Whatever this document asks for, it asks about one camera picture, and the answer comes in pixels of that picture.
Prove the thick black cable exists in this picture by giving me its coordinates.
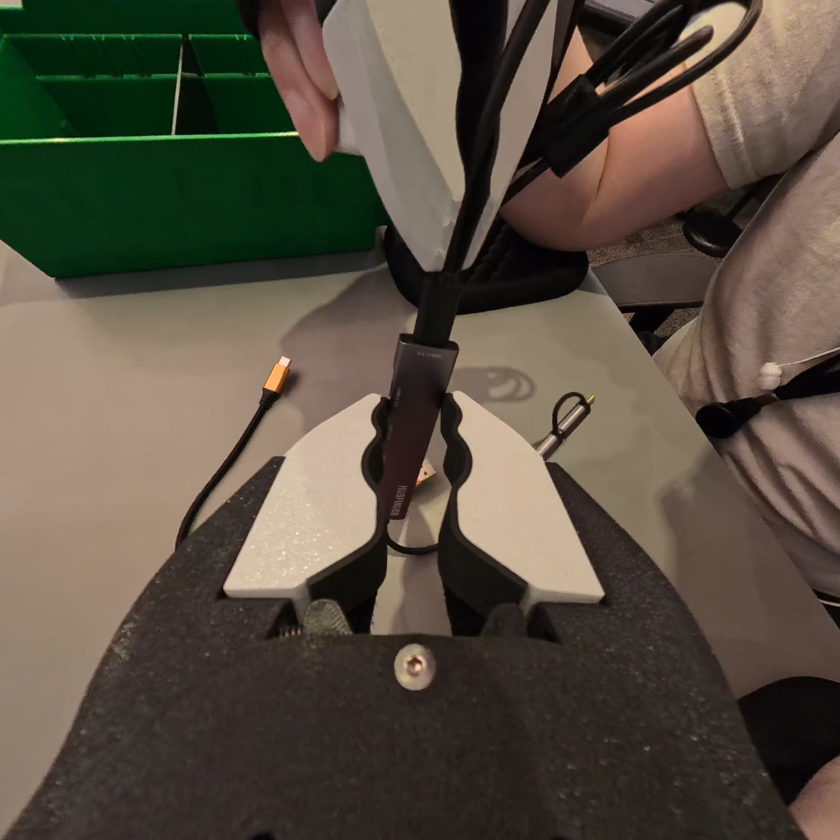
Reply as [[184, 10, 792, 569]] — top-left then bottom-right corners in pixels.
[[410, 0, 765, 347]]

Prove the black cable with orange plugs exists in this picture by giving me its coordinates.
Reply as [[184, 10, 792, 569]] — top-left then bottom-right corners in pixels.
[[174, 356, 442, 551]]

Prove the person's right forearm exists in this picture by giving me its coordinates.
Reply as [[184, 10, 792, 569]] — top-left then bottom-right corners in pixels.
[[499, 26, 729, 252]]

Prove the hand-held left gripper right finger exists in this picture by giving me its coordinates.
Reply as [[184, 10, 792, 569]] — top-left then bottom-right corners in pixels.
[[438, 392, 605, 608]]

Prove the white cord with stopper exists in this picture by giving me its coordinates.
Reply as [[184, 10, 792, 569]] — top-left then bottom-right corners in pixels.
[[756, 346, 840, 392]]

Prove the dark grey usb hub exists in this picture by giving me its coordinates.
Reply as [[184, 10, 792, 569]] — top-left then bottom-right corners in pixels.
[[377, 332, 460, 524]]

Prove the black lanyard strap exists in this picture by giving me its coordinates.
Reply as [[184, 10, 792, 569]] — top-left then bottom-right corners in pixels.
[[696, 357, 840, 441]]

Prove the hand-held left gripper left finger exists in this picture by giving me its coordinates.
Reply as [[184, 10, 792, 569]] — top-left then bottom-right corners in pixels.
[[223, 394, 389, 601]]

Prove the person in beige shirt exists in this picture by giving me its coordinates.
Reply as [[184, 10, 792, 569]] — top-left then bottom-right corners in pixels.
[[650, 0, 840, 608]]

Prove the person's leg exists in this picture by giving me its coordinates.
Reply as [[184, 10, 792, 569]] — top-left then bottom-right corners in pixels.
[[738, 676, 840, 840]]

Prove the black mesh armrest pad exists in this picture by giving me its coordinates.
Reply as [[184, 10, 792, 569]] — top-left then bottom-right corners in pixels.
[[384, 215, 589, 314]]

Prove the person's right hand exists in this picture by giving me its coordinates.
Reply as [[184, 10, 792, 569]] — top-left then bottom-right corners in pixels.
[[252, 0, 343, 163]]

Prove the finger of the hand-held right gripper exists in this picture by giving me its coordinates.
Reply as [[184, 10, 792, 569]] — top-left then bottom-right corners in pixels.
[[322, 0, 475, 273], [459, 0, 564, 271]]

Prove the green plastic bin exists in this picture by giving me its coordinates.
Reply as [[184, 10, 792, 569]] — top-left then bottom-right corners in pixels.
[[0, 0, 389, 280]]

